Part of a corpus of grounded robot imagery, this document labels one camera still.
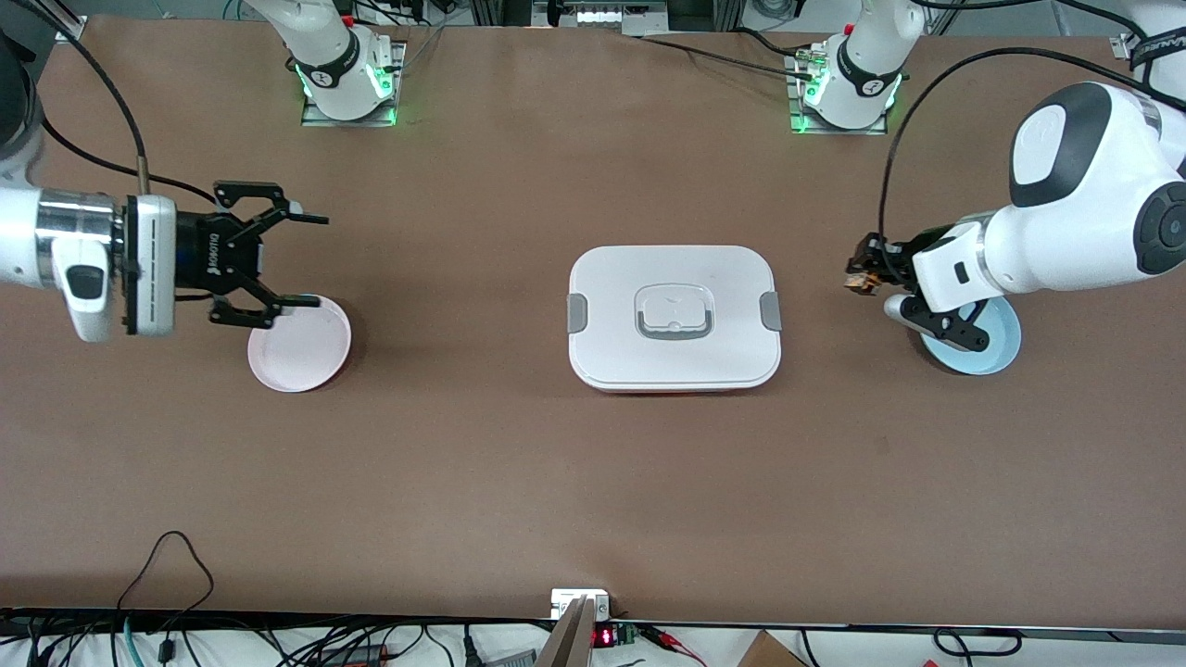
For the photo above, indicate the black table edge rail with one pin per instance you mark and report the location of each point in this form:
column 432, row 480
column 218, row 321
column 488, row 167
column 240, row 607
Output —
column 834, row 627

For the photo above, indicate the red clip leads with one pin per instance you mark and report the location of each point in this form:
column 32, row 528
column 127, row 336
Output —
column 667, row 637

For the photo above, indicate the white lidded storage box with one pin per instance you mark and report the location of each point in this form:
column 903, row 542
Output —
column 723, row 278

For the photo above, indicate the aluminium profile bracket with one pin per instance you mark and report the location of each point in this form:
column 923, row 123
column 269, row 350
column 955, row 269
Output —
column 1123, row 46
column 69, row 20

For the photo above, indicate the white light bar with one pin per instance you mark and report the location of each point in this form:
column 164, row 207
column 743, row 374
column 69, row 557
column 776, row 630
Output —
column 611, row 16

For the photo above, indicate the light blue round plate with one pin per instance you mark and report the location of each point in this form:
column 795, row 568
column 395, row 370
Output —
column 1005, row 347

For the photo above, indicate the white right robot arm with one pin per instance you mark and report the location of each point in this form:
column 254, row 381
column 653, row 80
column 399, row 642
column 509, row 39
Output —
column 28, row 250

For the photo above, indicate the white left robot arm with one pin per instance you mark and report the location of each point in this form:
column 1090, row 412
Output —
column 1066, row 241

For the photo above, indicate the brown cardboard piece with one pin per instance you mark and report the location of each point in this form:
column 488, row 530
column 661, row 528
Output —
column 769, row 653

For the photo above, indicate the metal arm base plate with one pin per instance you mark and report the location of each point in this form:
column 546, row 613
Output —
column 834, row 131
column 315, row 120

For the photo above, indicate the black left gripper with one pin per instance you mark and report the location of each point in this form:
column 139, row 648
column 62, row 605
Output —
column 897, row 257

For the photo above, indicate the grey wooden slat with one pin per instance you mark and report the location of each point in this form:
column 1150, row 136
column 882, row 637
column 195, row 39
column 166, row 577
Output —
column 570, row 644

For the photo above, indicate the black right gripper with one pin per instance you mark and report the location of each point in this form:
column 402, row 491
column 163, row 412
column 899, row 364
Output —
column 198, row 254

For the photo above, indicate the orange switch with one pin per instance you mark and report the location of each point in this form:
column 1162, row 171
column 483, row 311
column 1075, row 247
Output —
column 862, row 281

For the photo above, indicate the white metal bracket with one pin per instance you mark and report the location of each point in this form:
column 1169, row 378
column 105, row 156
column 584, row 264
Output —
column 565, row 602

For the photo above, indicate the pink round plate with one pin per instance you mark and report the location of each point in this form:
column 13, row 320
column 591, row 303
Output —
column 306, row 352

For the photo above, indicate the red digit display module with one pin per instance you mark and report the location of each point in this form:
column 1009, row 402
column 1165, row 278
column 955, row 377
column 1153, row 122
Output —
column 604, row 636

